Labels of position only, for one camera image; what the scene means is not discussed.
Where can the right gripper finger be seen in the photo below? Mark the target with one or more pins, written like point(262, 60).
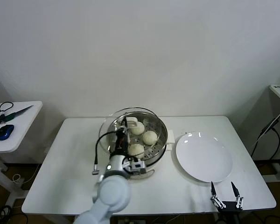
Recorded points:
point(214, 193)
point(236, 192)

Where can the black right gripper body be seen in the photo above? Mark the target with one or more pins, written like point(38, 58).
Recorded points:
point(231, 210)

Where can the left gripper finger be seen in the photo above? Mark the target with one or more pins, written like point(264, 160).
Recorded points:
point(124, 122)

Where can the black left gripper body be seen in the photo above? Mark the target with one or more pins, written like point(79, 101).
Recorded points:
point(121, 143)

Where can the white steamed baozi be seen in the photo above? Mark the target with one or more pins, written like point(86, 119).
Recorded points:
point(137, 150)
point(150, 138)
point(139, 129)

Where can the stainless steel steamer basket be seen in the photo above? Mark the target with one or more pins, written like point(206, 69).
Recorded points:
point(162, 133)

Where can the white round plate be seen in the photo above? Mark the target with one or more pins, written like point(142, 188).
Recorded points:
point(200, 158)

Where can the white electric cooker pot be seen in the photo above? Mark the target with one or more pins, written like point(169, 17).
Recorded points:
point(151, 169)

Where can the black furniture foot bar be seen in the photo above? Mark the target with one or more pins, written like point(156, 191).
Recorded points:
point(270, 163)

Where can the white side table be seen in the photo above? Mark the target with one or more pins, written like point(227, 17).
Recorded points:
point(25, 130)

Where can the blue computer mouse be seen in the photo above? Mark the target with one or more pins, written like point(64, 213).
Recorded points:
point(4, 132)

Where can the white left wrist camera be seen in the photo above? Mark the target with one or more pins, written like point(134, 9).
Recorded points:
point(136, 166)

